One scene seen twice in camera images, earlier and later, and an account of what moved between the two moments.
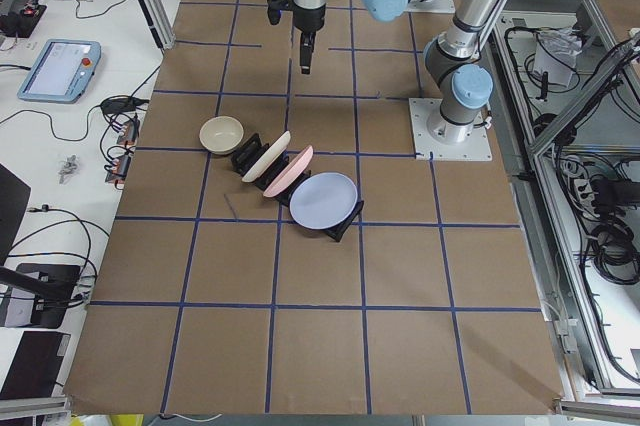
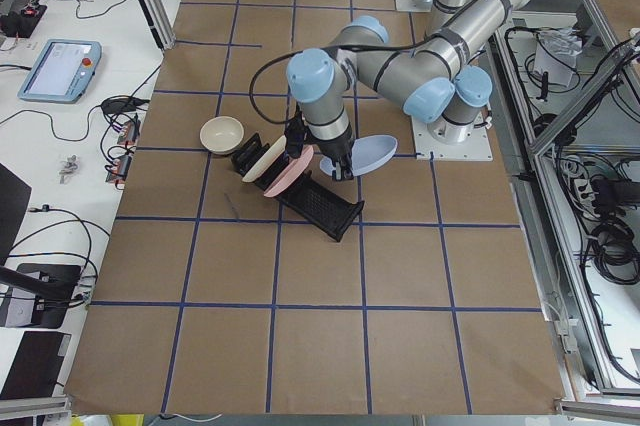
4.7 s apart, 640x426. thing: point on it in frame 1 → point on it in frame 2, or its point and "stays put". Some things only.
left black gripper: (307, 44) → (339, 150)
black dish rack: (245, 155) stays put
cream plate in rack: (268, 157) stays put
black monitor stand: (34, 295) stays put
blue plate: (323, 201) → (368, 153)
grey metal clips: (71, 165) stays put
